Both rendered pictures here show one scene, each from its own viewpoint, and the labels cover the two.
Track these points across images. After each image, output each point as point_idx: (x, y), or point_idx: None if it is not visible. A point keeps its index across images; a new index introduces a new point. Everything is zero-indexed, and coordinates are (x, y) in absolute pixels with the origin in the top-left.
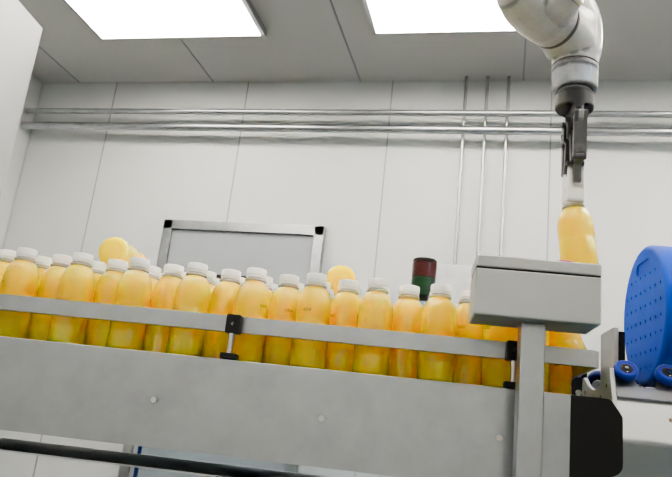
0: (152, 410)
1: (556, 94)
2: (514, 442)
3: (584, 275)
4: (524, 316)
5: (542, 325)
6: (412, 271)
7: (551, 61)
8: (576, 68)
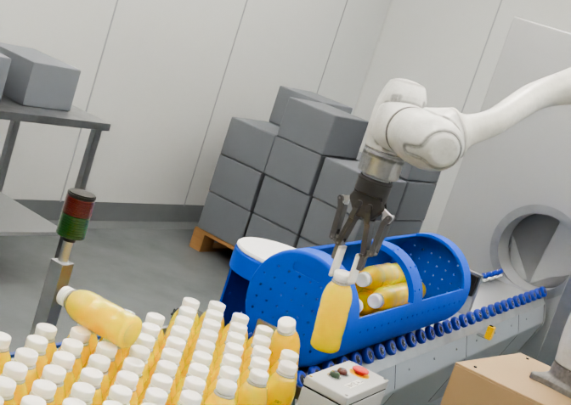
0: None
1: (371, 182)
2: None
3: (380, 390)
4: None
5: None
6: (71, 210)
7: (376, 143)
8: (398, 170)
